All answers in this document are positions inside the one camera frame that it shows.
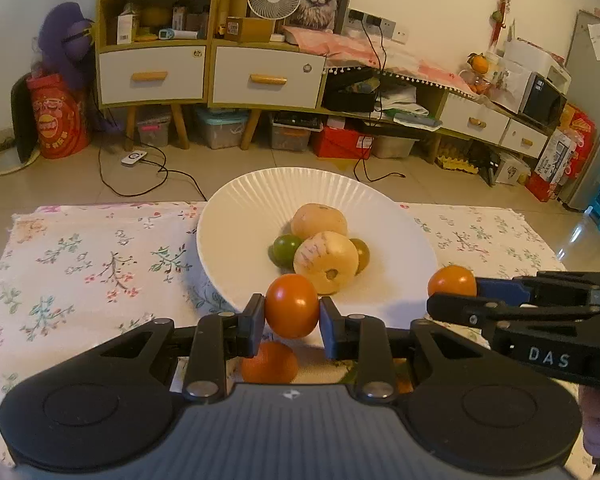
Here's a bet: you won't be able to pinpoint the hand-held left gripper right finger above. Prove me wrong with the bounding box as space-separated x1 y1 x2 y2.
318 296 486 404

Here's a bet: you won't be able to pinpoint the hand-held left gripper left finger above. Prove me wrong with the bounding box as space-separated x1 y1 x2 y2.
87 293 267 404

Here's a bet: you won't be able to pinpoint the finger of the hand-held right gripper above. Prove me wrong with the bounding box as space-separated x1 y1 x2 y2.
474 270 600 307
426 292 600 334

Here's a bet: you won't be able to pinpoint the orange persimmon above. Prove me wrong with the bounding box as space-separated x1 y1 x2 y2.
264 273 321 339
427 265 479 299

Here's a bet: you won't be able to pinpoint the large yellow grapefruit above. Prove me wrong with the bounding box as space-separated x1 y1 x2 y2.
292 231 360 296

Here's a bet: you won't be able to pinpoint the green lime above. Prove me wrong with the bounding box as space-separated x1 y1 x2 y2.
271 234 305 270
348 237 372 275

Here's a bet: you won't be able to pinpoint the white plate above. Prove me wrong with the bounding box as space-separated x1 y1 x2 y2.
196 166 440 349

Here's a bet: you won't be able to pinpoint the small yellow grapefruit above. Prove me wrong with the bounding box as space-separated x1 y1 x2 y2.
290 203 350 242

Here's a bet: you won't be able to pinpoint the orange tangerine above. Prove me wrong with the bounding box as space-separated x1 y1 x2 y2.
241 340 300 384

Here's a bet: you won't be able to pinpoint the yellow egg carton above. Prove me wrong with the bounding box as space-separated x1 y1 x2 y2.
437 154 481 175

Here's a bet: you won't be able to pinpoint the floral tablecloth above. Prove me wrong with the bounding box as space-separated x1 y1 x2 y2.
0 201 567 462

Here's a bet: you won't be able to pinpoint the pale storage box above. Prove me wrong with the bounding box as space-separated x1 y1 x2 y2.
372 134 416 160

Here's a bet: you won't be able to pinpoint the red printed box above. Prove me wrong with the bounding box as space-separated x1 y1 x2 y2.
559 104 598 162

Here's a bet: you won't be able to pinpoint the clear box with orange contents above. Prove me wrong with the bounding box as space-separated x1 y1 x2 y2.
269 112 321 151

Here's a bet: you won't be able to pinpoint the microwave oven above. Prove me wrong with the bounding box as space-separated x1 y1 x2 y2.
489 67 569 129

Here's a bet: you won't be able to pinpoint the clear storage box blue lid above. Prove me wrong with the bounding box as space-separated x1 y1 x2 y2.
195 108 249 150

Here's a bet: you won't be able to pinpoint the grey fridge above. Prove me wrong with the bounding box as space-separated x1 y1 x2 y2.
559 9 600 211

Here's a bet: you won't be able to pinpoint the black bag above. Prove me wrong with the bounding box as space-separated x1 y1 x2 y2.
324 72 379 114

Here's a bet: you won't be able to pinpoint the yellow cabinet with white drawer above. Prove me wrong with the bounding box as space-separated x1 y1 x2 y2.
95 0 216 151
207 0 329 151

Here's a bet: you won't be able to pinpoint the pink cloth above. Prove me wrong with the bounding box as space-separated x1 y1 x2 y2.
284 27 477 97

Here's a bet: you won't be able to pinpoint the red printed bag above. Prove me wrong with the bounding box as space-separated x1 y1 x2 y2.
26 73 92 160

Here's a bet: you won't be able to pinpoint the red hanging decoration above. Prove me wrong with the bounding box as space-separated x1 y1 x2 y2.
489 0 516 46

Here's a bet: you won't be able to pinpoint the brown cardboard box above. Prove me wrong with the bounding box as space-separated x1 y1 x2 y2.
224 16 275 44

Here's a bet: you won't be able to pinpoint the black panel on white base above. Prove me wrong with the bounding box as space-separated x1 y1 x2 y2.
0 79 44 177

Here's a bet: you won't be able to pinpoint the purple plush toy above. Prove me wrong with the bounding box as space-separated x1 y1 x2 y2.
32 2 99 92

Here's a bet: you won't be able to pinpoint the black floor cable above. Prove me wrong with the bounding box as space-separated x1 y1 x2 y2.
98 109 209 202

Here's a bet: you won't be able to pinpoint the white wall sockets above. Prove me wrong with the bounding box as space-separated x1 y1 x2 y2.
347 8 411 45

